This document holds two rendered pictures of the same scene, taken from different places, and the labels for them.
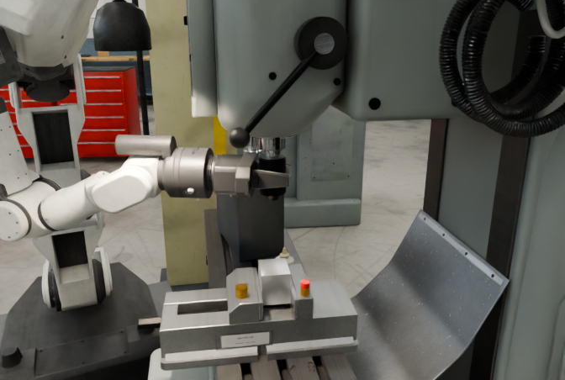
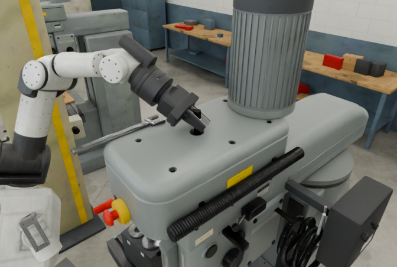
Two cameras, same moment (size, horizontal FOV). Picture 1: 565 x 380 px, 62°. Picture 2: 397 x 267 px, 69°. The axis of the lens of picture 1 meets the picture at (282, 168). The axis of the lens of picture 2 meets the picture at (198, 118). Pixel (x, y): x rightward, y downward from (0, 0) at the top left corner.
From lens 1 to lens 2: 0.89 m
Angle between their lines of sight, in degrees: 29
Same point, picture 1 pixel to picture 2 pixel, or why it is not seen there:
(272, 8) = (214, 258)
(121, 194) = not seen: outside the picture
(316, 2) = (228, 245)
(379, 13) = (252, 238)
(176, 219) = not seen: hidden behind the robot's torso
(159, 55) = (9, 113)
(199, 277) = (68, 227)
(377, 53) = (250, 249)
